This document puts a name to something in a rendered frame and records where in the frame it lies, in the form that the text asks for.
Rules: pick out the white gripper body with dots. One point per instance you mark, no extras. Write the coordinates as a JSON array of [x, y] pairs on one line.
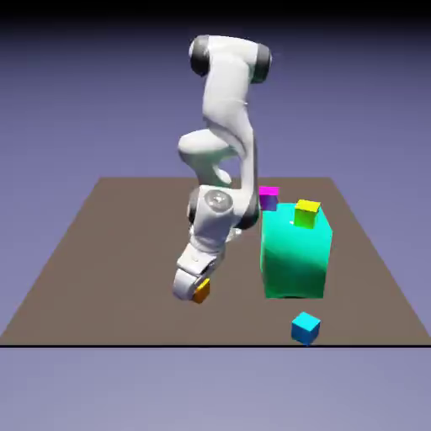
[[184, 282]]

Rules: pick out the small orange cube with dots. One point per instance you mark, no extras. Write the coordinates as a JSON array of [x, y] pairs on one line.
[[202, 292]]

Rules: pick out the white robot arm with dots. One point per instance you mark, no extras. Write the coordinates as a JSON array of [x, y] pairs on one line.
[[225, 101]]

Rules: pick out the small magenta cube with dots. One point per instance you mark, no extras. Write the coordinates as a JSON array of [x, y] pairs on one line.
[[268, 198]]

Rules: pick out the small cyan cube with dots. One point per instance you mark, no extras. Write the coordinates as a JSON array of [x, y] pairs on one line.
[[305, 329]]

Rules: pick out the small yellow cube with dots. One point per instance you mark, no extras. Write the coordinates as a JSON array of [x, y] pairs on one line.
[[305, 214]]

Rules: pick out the large teal box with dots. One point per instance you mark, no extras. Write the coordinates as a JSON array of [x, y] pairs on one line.
[[294, 256]]

